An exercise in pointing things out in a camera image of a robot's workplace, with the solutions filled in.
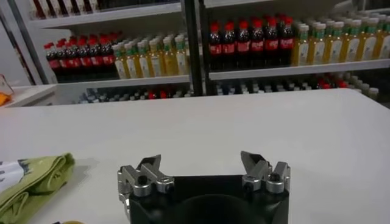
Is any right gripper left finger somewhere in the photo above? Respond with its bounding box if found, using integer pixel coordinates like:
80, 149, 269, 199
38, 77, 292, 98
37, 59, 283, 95
118, 154, 175, 201

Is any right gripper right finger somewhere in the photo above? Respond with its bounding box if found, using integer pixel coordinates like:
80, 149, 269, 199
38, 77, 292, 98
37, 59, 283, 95
240, 151, 291, 195

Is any yellow-green t-shirt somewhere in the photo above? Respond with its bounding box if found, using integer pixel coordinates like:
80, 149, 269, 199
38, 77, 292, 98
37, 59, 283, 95
0, 153, 76, 224

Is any drinks shelf unit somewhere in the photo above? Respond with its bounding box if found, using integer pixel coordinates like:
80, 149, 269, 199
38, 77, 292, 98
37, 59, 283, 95
0, 0, 204, 106
194, 0, 390, 101

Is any yellow tea bottle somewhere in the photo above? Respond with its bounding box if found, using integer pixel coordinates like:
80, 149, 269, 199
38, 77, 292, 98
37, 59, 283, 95
341, 19, 362, 63
324, 21, 344, 64
149, 39, 164, 77
358, 17, 379, 61
124, 42, 140, 79
136, 41, 152, 79
162, 37, 177, 77
308, 23, 327, 65
291, 24, 311, 66
374, 16, 390, 60
112, 44, 129, 80
175, 35, 190, 76

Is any white side table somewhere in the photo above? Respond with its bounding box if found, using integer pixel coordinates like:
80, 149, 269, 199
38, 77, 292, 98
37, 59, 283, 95
0, 83, 59, 109

